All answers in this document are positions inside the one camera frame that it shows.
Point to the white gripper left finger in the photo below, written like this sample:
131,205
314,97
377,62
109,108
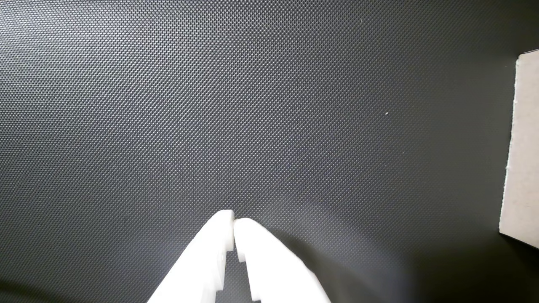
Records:
206,261

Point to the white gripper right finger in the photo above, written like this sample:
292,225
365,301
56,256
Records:
273,269

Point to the small open cardboard box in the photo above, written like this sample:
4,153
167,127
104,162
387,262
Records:
524,147

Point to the dark grey textured mat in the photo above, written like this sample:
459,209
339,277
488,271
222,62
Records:
252,105

